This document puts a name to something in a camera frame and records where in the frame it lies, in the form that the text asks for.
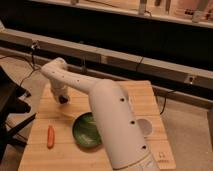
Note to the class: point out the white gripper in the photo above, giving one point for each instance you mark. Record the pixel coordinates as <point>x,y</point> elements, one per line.
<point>58,89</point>

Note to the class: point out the dark eraser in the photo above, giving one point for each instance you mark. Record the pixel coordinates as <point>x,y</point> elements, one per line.
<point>63,100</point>

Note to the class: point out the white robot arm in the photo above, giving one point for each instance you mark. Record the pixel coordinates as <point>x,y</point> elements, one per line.
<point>122,137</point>

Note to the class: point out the orange carrot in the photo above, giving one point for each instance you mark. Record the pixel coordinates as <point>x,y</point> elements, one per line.
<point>50,137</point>

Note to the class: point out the black chair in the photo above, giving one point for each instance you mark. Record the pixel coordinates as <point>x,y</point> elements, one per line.
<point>10,103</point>

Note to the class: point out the green bowl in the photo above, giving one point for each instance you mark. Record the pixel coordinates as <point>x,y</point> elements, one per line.
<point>85,132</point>

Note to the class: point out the white plastic cup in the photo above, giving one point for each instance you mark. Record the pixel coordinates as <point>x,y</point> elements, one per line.
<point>145,126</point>

